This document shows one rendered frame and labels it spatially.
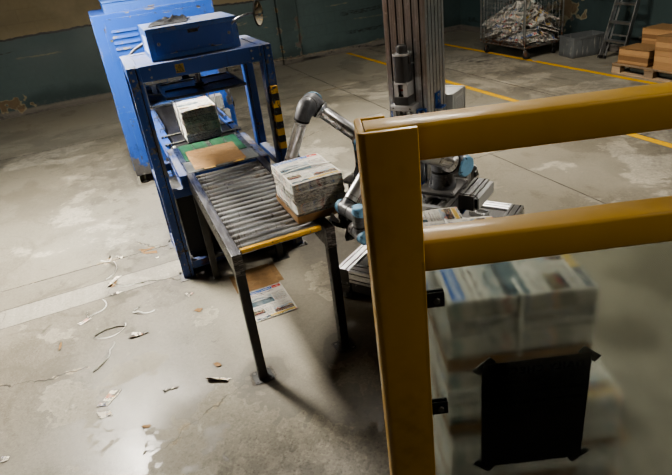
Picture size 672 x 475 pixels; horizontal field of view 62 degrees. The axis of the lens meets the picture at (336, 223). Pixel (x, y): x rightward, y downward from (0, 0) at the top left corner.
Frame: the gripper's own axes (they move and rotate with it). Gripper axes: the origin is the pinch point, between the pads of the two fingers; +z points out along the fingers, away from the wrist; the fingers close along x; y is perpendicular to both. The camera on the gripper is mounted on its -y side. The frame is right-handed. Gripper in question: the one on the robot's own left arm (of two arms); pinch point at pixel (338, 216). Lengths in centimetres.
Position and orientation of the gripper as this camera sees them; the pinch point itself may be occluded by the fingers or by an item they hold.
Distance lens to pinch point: 300.9
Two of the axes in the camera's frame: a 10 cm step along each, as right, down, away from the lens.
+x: -9.1, 2.7, -3.0
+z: -3.9, -3.7, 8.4
